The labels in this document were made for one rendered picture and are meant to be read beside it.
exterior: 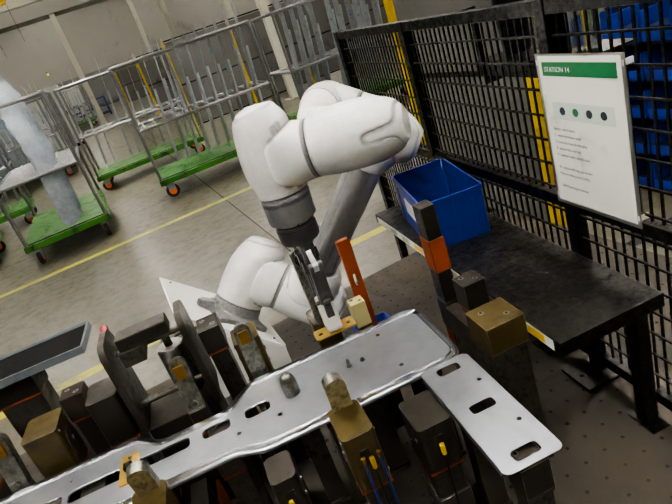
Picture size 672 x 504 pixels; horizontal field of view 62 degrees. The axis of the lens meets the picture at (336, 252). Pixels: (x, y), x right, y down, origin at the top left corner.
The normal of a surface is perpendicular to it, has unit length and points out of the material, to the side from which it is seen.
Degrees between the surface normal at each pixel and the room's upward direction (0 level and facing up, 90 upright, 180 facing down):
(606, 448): 0
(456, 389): 0
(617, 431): 0
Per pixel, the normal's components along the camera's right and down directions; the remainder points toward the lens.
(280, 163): -0.06, 0.43
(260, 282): 0.05, 0.10
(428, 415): -0.31, -0.86
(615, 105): -0.91, 0.39
